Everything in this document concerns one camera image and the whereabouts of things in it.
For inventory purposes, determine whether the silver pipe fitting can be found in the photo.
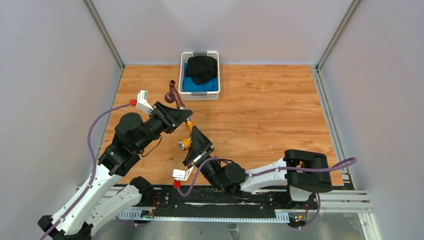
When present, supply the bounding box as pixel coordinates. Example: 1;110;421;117
180;107;193;122

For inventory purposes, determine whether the white plastic basket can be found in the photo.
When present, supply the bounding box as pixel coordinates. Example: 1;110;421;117
177;51;221;101

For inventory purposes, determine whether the purple cable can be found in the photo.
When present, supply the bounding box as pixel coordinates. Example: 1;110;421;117
39;97;138;240
172;156;358;229

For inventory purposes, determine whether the yellow brass faucet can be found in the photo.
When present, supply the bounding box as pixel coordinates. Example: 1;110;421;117
178;120;194;151

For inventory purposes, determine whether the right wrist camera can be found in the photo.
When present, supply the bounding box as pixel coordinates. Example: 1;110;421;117
171;165;195;182

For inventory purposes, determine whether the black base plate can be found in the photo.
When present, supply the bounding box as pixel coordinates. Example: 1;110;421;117
134;185;319;221

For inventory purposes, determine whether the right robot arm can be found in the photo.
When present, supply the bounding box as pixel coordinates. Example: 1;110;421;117
171;126;333;209

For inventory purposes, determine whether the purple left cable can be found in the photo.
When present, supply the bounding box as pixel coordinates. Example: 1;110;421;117
39;97;138;240

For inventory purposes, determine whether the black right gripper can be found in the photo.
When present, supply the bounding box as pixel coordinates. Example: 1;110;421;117
182;125;223;191

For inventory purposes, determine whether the aluminium frame rail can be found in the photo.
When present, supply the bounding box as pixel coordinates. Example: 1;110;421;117
111;189;372;224

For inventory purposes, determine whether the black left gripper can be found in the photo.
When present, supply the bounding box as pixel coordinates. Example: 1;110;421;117
135;101;194;153

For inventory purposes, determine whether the blue cloth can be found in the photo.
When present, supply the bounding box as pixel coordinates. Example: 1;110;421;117
182;74;219;92

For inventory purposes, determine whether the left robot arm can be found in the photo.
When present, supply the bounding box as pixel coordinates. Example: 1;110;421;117
37;99;193;240

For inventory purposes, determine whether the brown faucet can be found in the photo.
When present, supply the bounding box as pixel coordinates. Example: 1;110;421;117
164;80;186;109

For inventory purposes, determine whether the black cloth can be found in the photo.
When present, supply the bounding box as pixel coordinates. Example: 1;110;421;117
185;55;218;85

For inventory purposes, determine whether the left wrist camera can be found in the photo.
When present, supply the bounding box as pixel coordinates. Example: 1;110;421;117
135;90;154;115

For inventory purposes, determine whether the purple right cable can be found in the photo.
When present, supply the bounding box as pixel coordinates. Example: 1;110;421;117
172;156;358;229

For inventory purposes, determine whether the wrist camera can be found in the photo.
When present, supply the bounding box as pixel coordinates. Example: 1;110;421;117
135;90;154;115
171;165;195;182

